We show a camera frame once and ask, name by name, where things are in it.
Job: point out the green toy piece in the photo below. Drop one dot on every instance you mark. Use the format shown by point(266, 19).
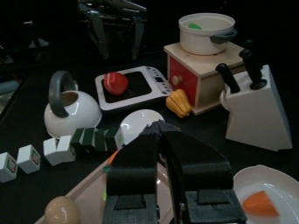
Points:
point(194, 26)

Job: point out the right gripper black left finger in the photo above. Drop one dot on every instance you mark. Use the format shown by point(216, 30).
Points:
point(133, 169)

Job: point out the white deep bowl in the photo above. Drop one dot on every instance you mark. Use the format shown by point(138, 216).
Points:
point(273, 180)

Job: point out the yellow toy squash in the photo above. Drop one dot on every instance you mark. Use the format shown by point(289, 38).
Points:
point(180, 103)

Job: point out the orange toy carrot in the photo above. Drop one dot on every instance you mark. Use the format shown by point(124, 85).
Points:
point(113, 159)

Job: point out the red toy pepper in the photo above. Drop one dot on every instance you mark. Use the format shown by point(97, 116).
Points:
point(116, 83)

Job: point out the tan toy potato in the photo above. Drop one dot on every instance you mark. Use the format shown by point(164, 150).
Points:
point(62, 211)

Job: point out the toy cheese wedge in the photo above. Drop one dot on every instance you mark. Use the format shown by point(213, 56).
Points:
point(260, 204)

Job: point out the white sliced toy vegetable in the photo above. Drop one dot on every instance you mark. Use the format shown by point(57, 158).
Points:
point(58, 151)

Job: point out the white toy knife block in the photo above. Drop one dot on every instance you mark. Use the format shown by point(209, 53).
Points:
point(257, 116)

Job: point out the white cube with print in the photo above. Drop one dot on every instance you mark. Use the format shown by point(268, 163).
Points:
point(7, 167)
point(29, 159)

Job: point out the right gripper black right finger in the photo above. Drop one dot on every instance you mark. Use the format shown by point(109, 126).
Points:
point(198, 175)

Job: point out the green sliced toy cucumber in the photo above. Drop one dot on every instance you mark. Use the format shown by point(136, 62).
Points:
point(96, 138)

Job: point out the pink plastic tray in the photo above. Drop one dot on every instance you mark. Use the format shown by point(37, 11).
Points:
point(87, 192)

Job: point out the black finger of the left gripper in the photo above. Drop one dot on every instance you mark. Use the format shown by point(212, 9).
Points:
point(137, 38)
point(100, 35)

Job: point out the green toy leaf vegetable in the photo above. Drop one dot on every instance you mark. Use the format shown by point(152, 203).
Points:
point(105, 195)

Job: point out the white shallow bowl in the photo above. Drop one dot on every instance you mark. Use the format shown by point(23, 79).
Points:
point(138, 122)

